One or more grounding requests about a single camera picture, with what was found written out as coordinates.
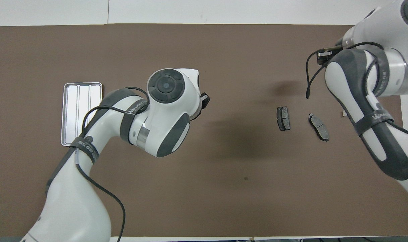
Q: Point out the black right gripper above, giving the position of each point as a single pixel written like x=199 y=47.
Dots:
x=323 y=57

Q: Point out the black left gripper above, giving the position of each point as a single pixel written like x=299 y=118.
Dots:
x=205 y=101

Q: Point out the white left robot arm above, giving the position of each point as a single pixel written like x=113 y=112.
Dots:
x=73 y=201

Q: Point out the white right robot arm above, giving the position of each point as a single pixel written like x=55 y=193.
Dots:
x=392 y=27

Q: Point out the silver metal tray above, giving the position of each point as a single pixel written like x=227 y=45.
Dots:
x=71 y=111

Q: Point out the long dark brake pad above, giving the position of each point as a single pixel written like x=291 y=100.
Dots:
x=318 y=127

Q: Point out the short dark brake pad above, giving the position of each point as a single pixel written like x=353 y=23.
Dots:
x=283 y=118

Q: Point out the brown table mat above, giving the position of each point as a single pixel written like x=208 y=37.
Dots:
x=224 y=185

